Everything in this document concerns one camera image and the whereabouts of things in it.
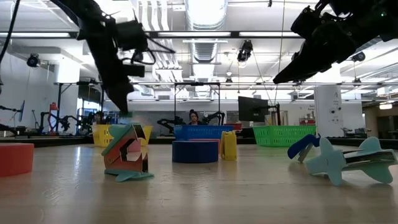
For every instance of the person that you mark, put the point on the person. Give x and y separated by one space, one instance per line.
194 117

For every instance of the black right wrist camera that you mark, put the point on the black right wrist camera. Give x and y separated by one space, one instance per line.
308 21

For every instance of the white pillar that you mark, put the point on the white pillar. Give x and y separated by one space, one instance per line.
326 109

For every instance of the yellow plastic basket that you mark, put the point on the yellow plastic basket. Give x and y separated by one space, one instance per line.
101 137

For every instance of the black background gantry frame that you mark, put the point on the black background gantry frame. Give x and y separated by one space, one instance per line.
59 105
197 83

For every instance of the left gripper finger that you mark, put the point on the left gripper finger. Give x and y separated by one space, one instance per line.
119 96

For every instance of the blue tape roll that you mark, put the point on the blue tape roll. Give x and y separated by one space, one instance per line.
194 152

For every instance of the red tape roll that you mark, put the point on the red tape roll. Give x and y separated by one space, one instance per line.
15 158

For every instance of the background black robot arm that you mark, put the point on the background black robot arm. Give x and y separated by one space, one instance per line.
63 123
169 122
214 116

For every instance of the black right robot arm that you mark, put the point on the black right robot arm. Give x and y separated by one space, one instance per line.
367 15

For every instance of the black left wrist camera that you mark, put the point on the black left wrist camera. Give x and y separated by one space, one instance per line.
132 35

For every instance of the green plastic basket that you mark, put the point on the green plastic basket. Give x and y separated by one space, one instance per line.
280 135

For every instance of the blue stapler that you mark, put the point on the blue stapler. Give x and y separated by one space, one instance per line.
298 147

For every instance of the silver ceiling duct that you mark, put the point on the silver ceiling duct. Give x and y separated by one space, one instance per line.
206 15

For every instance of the black background monitor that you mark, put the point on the black background monitor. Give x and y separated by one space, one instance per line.
252 109

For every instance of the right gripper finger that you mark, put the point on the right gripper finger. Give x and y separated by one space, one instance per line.
298 68

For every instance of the lit ceiling sign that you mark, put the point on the lit ceiling sign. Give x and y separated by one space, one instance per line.
385 106

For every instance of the red background cart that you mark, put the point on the red background cart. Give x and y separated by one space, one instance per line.
307 121

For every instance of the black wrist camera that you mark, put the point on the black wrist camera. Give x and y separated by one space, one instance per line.
308 21
132 35

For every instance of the blue plastic basket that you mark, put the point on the blue plastic basket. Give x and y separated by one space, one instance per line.
199 132

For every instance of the edge-on blue monitor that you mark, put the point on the edge-on blue monitor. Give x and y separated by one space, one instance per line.
21 112

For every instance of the black ceiling camera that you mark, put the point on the black ceiling camera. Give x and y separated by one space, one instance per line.
137 57
245 49
358 56
33 60

